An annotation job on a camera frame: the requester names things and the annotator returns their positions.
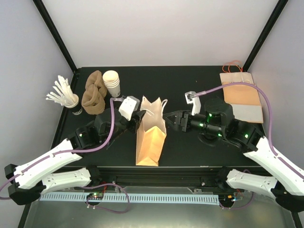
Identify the brown paper bag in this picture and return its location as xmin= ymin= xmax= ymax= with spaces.
xmin=135 ymin=96 xmax=168 ymax=166
xmin=223 ymin=85 xmax=264 ymax=124

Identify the brown cup carrier stack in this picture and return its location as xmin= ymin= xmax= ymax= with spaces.
xmin=81 ymin=70 xmax=107 ymax=115

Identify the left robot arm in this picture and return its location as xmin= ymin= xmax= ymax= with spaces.
xmin=4 ymin=109 xmax=145 ymax=205

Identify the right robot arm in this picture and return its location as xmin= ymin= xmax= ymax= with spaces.
xmin=163 ymin=98 xmax=304 ymax=213

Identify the stack of paper cups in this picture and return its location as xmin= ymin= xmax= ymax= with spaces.
xmin=103 ymin=70 xmax=121 ymax=97

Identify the flat brown paper bag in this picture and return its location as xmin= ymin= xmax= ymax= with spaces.
xmin=223 ymin=85 xmax=264 ymax=124

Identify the cup of white stirrers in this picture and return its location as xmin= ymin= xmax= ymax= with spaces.
xmin=45 ymin=75 xmax=79 ymax=108

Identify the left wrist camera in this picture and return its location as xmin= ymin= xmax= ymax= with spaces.
xmin=118 ymin=96 xmax=140 ymax=121

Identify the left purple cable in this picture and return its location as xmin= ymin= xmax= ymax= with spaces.
xmin=0 ymin=97 xmax=124 ymax=200

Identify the purple cable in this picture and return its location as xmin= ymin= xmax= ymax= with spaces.
xmin=0 ymin=97 xmax=124 ymax=200
xmin=193 ymin=82 xmax=304 ymax=181

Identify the orange bag handle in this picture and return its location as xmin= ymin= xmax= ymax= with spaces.
xmin=222 ymin=60 xmax=243 ymax=73

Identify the light blue cable duct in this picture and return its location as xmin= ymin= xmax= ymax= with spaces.
xmin=40 ymin=192 xmax=219 ymax=206

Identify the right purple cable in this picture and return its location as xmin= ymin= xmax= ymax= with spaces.
xmin=193 ymin=82 xmax=304 ymax=181

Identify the right black frame post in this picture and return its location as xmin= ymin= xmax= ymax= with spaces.
xmin=242 ymin=0 xmax=289 ymax=72

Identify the black frame post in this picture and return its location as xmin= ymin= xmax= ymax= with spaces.
xmin=242 ymin=0 xmax=289 ymax=72
xmin=33 ymin=0 xmax=77 ymax=73

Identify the left black frame post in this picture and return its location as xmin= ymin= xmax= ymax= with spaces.
xmin=33 ymin=0 xmax=77 ymax=73

